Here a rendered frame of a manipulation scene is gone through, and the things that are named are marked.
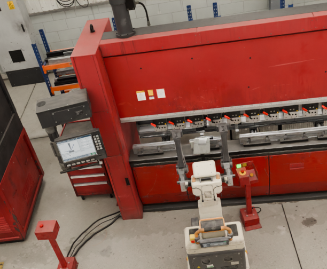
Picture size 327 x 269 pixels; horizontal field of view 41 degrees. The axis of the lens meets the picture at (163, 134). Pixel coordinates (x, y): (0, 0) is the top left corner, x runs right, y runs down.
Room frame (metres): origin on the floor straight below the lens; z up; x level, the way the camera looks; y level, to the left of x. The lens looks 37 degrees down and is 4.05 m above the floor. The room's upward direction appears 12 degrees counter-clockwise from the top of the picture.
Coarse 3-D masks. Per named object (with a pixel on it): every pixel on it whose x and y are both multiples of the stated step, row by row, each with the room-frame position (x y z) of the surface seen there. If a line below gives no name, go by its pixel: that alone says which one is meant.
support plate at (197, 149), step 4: (196, 140) 3.85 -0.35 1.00; (208, 140) 3.81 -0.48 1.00; (196, 144) 3.79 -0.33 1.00; (208, 144) 3.74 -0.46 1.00; (196, 148) 3.71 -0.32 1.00; (200, 148) 3.70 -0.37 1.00; (204, 148) 3.69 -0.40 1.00; (208, 148) 3.67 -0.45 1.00; (196, 152) 3.65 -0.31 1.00; (200, 152) 3.64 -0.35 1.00; (204, 152) 3.63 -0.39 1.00; (208, 152) 3.61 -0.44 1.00
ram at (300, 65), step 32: (320, 32) 3.64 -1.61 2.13; (128, 64) 3.96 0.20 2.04; (160, 64) 3.90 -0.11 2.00; (192, 64) 3.85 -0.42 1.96; (224, 64) 3.79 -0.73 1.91; (256, 64) 3.74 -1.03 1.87; (288, 64) 3.69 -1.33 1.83; (320, 64) 3.63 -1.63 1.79; (128, 96) 3.97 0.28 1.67; (192, 96) 3.86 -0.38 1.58; (224, 96) 3.80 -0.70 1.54; (256, 96) 3.74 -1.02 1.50; (288, 96) 3.69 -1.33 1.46; (320, 96) 3.63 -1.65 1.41
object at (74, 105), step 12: (60, 96) 3.77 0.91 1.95; (72, 96) 3.72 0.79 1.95; (84, 96) 3.68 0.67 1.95; (36, 108) 3.63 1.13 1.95; (48, 108) 3.59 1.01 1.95; (60, 108) 3.57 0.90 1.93; (72, 108) 3.58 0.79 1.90; (84, 108) 3.58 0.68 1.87; (48, 120) 3.56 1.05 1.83; (60, 120) 3.57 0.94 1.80; (72, 120) 3.58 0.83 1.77; (48, 132) 3.65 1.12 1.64
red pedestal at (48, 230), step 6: (42, 222) 3.28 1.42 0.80; (48, 222) 3.27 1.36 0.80; (54, 222) 3.25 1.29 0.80; (36, 228) 3.21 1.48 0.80; (42, 228) 3.19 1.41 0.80; (48, 228) 3.18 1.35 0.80; (54, 228) 3.18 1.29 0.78; (36, 234) 3.16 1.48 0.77; (42, 234) 3.14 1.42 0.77; (48, 234) 3.13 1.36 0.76; (54, 234) 3.13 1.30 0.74; (54, 240) 3.22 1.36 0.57; (54, 246) 3.19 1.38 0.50; (60, 252) 3.22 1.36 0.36; (60, 258) 3.19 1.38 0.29; (66, 258) 3.32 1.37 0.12; (72, 258) 3.30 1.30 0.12; (60, 264) 3.25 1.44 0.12; (66, 264) 3.22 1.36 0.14; (72, 264) 3.22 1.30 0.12
